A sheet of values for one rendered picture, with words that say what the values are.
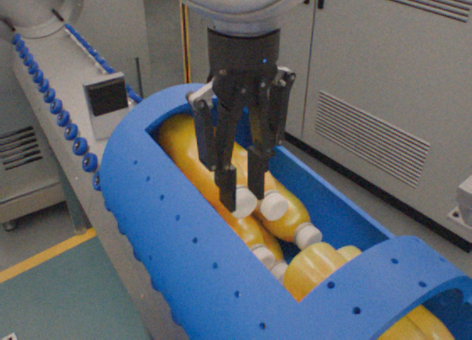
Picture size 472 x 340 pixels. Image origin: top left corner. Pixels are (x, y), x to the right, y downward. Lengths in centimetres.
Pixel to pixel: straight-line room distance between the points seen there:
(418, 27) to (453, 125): 43
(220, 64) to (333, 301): 25
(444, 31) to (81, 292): 182
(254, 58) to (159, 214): 23
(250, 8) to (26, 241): 216
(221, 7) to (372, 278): 28
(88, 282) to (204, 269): 159
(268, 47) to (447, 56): 153
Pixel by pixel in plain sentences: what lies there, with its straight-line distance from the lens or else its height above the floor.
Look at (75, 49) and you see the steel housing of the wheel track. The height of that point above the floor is 93.
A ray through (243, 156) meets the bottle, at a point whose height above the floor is 115.
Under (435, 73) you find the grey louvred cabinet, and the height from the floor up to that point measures 78.
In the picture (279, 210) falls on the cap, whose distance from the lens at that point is 64.
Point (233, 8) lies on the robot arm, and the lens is 22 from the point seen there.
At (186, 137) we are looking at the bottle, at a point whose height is 119.
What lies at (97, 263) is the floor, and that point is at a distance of 211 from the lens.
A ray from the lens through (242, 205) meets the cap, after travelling 58.
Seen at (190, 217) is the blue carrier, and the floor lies 120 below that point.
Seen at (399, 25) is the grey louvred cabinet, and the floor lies 92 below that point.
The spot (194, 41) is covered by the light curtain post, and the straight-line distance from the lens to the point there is 132.
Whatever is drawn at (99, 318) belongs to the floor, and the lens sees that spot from 193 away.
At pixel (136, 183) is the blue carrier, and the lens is 60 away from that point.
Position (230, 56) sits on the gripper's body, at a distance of 44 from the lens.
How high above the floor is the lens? 155
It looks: 36 degrees down
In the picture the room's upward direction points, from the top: straight up
